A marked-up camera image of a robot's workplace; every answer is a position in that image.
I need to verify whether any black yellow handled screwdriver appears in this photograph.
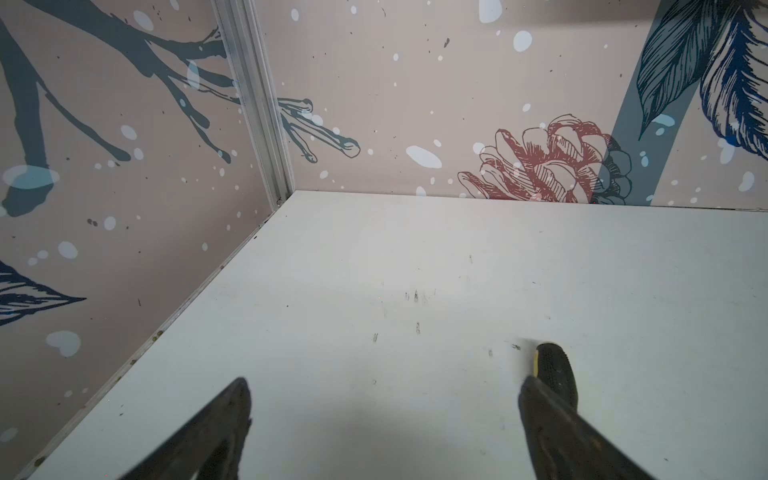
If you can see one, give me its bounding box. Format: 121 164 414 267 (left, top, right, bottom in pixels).
533 343 579 410

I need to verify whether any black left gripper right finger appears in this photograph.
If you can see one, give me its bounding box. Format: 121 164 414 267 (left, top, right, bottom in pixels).
518 376 651 479

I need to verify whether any aluminium corner frame post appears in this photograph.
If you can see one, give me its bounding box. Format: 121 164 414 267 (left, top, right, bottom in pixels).
213 0 294 209

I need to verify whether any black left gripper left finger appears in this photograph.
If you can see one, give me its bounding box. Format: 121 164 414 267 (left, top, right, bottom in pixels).
122 377 252 480

